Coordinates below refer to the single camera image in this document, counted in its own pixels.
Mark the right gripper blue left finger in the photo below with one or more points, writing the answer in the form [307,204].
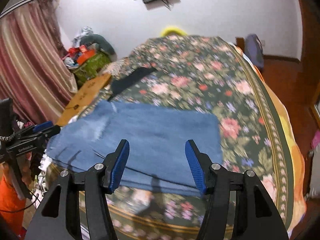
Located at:
[100,180]

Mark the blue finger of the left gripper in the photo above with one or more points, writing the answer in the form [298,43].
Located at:
[33,129]
[47,132]

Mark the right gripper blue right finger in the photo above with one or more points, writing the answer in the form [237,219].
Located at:
[212,180]

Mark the blue denim jeans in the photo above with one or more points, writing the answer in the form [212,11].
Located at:
[156,135]

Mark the person left hand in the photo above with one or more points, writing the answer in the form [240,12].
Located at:
[25,170]

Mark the striped red gold curtain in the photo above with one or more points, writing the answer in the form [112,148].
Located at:
[33,73]

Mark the wooden lap desk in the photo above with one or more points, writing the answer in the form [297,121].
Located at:
[83,97]

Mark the green fabric storage box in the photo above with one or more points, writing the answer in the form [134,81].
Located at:
[91,67]

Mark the orange box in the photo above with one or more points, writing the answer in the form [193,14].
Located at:
[85,56]

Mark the black folded garment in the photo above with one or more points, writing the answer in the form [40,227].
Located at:
[118,86]

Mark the floral green bedspread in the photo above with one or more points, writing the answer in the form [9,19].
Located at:
[169,90]

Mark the white crumpled cloth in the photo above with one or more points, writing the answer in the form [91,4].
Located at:
[83,32]

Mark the yellow foam bed rail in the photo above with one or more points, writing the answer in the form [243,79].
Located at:
[172,30]

